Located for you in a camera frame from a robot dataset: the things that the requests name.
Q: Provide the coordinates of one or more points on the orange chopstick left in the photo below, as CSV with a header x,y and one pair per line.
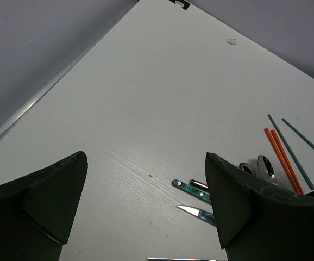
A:
x,y
282,162

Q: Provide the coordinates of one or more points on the knife with dark handle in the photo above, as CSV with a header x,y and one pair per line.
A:
x,y
199,213

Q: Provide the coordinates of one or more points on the green chopstick far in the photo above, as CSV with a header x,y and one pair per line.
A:
x,y
298,133

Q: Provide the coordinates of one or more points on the green chopstick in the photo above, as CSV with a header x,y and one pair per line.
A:
x,y
298,133
287,148

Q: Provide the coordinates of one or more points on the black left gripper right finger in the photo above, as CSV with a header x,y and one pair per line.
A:
x,y
257,220

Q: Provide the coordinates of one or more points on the orange chopstick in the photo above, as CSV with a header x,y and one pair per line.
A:
x,y
282,162
287,162

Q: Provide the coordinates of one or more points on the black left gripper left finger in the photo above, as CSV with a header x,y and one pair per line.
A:
x,y
37,211

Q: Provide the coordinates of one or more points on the orange chopstick right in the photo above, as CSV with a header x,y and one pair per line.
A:
x,y
287,162

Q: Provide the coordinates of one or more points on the spoon with pink handle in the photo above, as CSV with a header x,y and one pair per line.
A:
x,y
247,168

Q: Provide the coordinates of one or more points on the green chopstick near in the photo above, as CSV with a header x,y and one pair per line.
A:
x,y
287,148

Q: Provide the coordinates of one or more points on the fork with green handle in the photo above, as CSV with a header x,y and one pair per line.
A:
x,y
193,191

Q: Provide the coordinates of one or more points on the small white tape scrap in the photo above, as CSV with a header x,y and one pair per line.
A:
x,y
231,41

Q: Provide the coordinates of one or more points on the aluminium table frame rail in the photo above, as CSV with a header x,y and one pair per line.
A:
x,y
40,41

